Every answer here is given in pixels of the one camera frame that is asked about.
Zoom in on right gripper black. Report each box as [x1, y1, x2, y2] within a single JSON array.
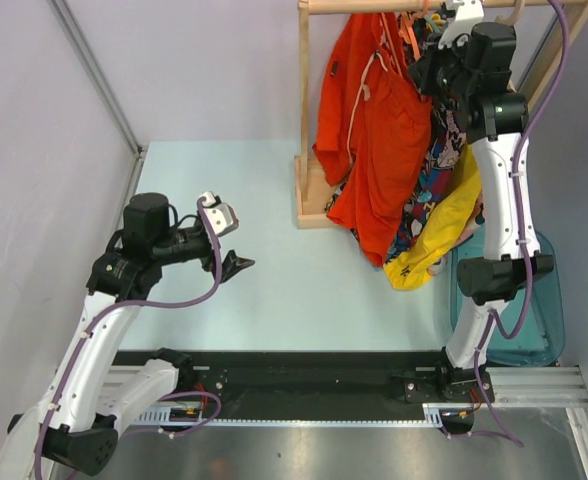
[[409, 30, 476, 102]]

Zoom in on orange plastic hanger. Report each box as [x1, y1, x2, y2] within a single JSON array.
[[379, 1, 434, 78]]

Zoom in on orange shorts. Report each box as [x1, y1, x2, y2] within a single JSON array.
[[311, 11, 434, 268]]

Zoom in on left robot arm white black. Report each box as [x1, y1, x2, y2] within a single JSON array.
[[0, 191, 254, 479]]

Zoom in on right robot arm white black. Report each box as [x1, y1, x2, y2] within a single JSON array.
[[408, 20, 555, 401]]

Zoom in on teal plastic hanger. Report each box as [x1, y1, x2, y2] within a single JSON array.
[[412, 13, 448, 37]]

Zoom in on comic print shorts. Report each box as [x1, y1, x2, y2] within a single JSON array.
[[323, 9, 475, 266]]

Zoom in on beige plastic hanger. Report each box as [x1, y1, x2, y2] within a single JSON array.
[[494, 0, 526, 26]]

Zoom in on pink patterned shorts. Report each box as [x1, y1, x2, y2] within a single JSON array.
[[427, 194, 485, 276]]

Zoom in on yellow shorts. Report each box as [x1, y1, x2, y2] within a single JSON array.
[[383, 145, 482, 291]]

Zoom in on wooden clothes rack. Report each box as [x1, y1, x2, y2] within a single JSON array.
[[295, 1, 588, 229]]

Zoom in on teal plastic basket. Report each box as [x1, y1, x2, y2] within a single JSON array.
[[450, 227, 566, 367]]

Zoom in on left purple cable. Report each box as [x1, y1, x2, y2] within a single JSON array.
[[33, 198, 224, 480]]

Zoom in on purple cable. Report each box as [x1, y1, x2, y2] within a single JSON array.
[[471, 0, 570, 447], [33, 198, 224, 480]]

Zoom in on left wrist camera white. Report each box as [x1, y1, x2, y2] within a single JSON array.
[[197, 191, 239, 237]]

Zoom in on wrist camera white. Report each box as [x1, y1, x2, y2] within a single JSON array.
[[438, 0, 484, 50], [197, 191, 239, 237]]

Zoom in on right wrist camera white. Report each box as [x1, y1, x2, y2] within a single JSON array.
[[438, 0, 484, 50]]

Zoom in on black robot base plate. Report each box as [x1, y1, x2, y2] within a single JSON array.
[[115, 349, 494, 425]]

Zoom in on white cable duct strip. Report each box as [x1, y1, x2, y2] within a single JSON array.
[[132, 405, 443, 430]]

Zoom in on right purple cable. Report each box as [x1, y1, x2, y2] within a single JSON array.
[[471, 0, 570, 447]]

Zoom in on aluminium corner post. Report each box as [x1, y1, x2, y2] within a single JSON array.
[[46, 0, 148, 201]]

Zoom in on aluminium frame rail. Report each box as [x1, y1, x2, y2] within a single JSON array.
[[98, 364, 588, 406]]

